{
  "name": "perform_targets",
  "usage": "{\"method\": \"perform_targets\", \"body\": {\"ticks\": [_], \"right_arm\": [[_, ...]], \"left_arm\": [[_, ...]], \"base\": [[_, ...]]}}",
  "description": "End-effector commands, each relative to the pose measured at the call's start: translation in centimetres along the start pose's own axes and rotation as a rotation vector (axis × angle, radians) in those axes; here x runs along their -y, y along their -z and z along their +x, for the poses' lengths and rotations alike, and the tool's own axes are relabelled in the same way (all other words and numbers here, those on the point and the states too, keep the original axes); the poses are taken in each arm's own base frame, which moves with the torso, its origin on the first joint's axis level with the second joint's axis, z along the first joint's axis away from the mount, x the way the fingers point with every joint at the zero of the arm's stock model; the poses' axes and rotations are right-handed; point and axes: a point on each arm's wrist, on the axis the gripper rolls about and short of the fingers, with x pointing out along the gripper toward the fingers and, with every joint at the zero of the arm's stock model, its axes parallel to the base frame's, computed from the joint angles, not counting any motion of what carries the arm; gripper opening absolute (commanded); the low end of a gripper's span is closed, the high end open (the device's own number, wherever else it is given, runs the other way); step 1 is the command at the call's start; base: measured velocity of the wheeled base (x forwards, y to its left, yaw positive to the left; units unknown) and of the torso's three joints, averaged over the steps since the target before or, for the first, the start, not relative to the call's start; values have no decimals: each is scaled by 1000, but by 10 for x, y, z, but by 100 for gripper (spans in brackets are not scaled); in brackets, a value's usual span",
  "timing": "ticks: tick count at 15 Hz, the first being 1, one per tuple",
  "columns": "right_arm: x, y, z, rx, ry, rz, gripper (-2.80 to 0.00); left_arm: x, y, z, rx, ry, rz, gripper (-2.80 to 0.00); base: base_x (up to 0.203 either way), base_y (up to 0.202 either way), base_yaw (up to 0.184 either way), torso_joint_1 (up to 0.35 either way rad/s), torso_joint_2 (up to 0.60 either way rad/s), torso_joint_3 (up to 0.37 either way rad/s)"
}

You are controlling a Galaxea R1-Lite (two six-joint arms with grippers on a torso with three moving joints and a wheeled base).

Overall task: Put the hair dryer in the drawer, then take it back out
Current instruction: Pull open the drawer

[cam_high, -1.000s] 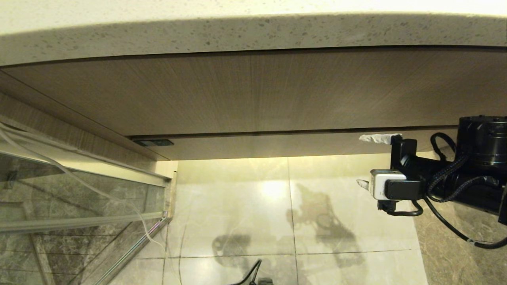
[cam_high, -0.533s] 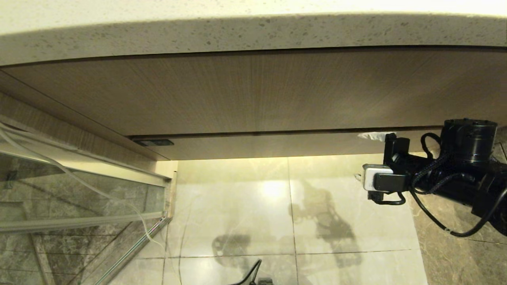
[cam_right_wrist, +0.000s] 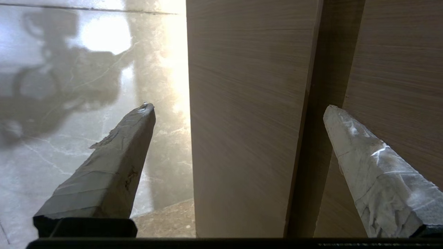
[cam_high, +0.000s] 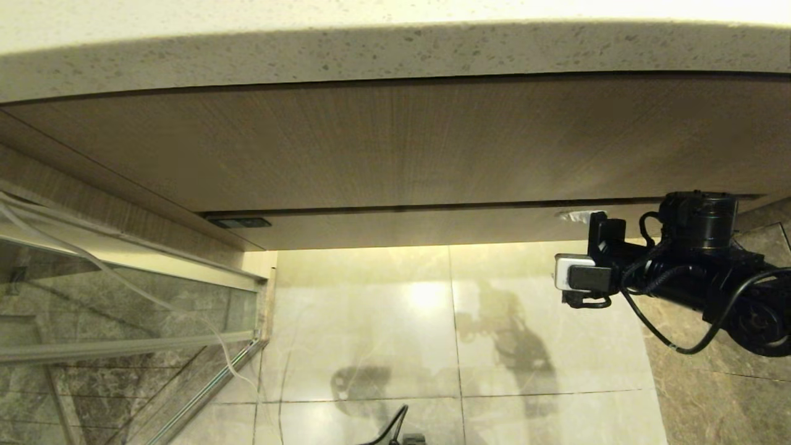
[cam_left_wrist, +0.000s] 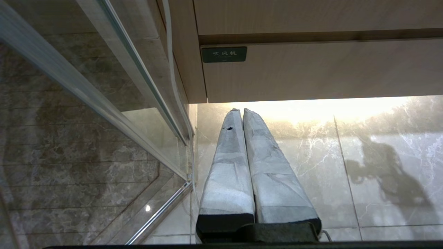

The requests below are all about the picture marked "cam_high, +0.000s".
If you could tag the dark green label plate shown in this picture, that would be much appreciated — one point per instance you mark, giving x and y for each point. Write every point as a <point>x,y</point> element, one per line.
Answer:
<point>240,222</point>

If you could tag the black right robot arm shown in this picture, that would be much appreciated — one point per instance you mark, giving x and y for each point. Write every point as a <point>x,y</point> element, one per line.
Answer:
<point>723,272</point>

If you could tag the speckled stone countertop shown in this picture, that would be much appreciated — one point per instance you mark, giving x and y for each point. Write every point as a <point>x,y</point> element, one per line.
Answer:
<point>395,49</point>

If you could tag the glass shower partition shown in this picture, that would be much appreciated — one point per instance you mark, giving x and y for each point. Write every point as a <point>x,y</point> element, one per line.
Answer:
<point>123,296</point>

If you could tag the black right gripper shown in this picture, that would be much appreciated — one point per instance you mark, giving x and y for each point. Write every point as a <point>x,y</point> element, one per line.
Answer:
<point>609,238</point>

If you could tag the wooden cabinet side panel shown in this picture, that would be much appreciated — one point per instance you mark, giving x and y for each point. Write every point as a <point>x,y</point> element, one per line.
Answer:
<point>62,178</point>

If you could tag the chrome floor rail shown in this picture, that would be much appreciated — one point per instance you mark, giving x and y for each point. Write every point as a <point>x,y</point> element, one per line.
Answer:
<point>210,389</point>

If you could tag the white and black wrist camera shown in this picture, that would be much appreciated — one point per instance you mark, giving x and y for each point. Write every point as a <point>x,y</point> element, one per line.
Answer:
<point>578,273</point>

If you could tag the wooden vanity drawer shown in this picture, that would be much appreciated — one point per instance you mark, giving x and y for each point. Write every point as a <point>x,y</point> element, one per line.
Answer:
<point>432,227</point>

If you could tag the fixed wooden cabinet front panel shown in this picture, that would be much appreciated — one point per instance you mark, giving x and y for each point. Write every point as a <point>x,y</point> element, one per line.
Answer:
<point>395,142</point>

